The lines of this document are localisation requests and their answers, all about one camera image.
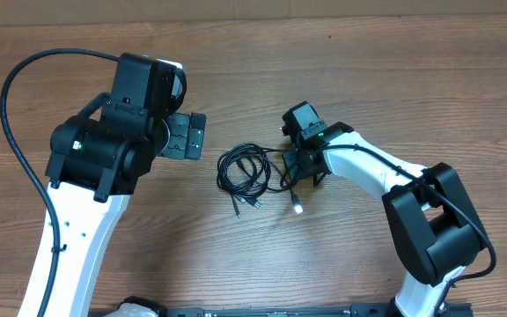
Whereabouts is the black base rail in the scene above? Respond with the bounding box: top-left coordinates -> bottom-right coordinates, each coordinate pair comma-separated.
88,303 -> 474,317

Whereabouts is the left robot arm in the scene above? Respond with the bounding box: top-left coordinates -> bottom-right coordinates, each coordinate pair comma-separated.
19,53 -> 206,316

